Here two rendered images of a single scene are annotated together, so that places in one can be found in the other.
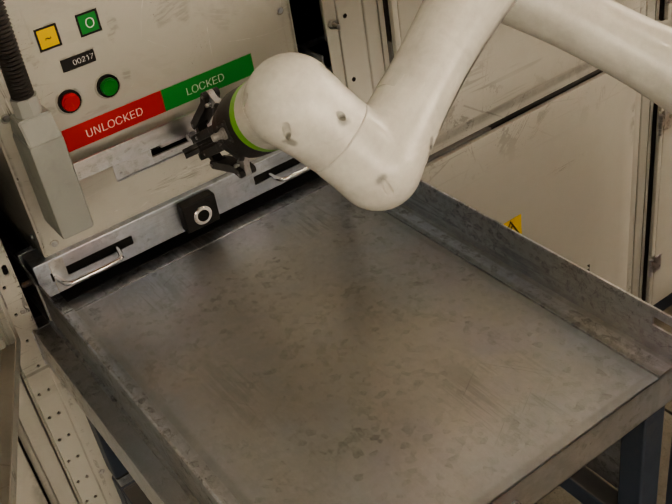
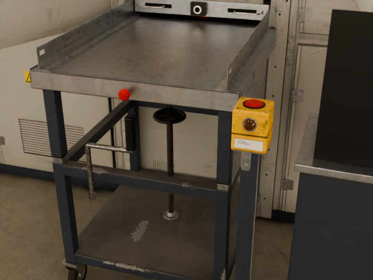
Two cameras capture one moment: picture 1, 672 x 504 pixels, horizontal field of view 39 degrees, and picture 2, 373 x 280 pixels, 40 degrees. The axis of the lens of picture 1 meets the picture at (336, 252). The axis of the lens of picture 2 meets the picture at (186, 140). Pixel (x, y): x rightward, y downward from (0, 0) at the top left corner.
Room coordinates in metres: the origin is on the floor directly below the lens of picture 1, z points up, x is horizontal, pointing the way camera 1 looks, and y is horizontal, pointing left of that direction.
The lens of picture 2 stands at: (-0.10, -1.23, 1.33)
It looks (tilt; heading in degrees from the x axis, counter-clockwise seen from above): 27 degrees down; 47
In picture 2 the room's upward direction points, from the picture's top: straight up
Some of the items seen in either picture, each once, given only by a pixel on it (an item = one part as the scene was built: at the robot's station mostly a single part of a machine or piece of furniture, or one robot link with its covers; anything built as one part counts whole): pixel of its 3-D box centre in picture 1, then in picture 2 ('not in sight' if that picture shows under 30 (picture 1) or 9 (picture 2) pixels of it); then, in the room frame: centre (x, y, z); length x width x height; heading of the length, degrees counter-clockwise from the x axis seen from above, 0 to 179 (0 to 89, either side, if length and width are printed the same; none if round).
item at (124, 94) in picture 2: not in sight; (125, 93); (0.66, -0.16, 0.82); 0.04 x 0.03 x 0.03; 30
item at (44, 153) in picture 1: (49, 169); not in sight; (1.14, 0.36, 1.09); 0.08 x 0.05 x 0.17; 30
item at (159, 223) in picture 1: (188, 203); (201, 6); (1.32, 0.22, 0.89); 0.54 x 0.05 x 0.06; 120
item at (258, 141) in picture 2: not in sight; (252, 125); (0.71, -0.57, 0.85); 0.08 x 0.08 x 0.10; 30
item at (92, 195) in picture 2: not in sight; (110, 160); (0.63, -0.11, 0.60); 0.17 x 0.03 x 0.30; 121
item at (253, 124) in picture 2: not in sight; (248, 125); (0.67, -0.60, 0.87); 0.03 x 0.01 x 0.03; 120
